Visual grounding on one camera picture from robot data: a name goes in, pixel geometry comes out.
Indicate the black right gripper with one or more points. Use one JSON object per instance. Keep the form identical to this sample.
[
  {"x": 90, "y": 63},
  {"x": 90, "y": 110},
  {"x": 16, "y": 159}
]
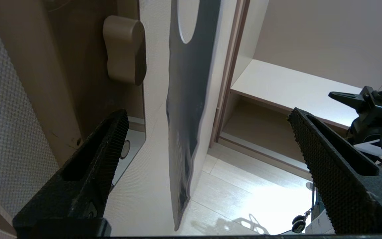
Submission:
[{"x": 376, "y": 113}]

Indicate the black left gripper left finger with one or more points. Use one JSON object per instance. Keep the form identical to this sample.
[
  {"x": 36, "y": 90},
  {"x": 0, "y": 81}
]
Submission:
[{"x": 78, "y": 192}]

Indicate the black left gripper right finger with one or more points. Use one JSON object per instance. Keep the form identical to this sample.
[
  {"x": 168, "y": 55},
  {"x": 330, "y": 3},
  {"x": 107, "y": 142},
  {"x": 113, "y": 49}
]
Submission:
[{"x": 350, "y": 192}]

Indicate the blue do-not-disturb door hanger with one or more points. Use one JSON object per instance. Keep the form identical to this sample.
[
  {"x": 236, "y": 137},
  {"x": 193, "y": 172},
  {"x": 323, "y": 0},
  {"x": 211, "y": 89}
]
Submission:
[{"x": 187, "y": 99}]

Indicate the cream white door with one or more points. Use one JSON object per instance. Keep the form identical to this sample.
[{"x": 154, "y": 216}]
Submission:
[{"x": 151, "y": 182}]

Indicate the beige open shelf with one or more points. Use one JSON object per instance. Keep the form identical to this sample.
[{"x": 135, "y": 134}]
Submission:
[{"x": 293, "y": 89}]

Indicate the black key fob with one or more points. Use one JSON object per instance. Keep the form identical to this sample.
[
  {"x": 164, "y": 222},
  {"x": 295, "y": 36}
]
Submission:
[{"x": 298, "y": 224}]

